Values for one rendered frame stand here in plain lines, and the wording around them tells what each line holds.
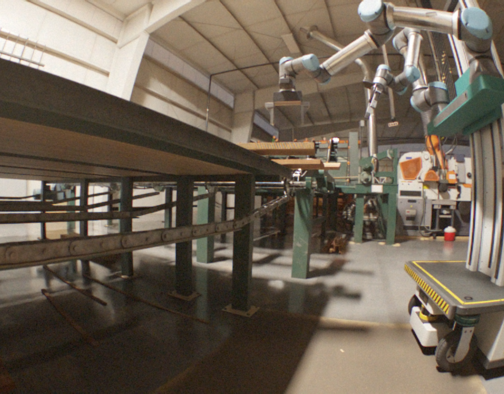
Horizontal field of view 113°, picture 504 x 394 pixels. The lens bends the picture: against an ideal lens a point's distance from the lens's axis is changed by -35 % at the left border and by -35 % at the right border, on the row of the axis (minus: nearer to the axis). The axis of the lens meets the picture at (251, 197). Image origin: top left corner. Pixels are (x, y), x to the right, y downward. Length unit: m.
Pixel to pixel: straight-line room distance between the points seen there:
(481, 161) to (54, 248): 1.57
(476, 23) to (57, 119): 1.20
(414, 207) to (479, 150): 3.90
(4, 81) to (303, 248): 2.03
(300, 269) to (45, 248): 1.90
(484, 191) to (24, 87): 1.59
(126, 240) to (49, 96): 0.34
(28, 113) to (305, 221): 1.91
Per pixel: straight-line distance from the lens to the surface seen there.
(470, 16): 1.04
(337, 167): 2.01
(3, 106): 0.57
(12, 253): 0.49
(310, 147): 1.04
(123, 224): 2.03
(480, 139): 1.45
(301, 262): 2.12
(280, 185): 1.76
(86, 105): 0.51
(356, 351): 1.19
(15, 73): 0.47
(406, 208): 5.19
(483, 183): 1.42
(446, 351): 1.09
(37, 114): 0.59
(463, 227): 5.96
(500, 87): 1.06
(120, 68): 8.08
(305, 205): 2.06
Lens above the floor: 0.64
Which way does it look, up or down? level
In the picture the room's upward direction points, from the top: 2 degrees clockwise
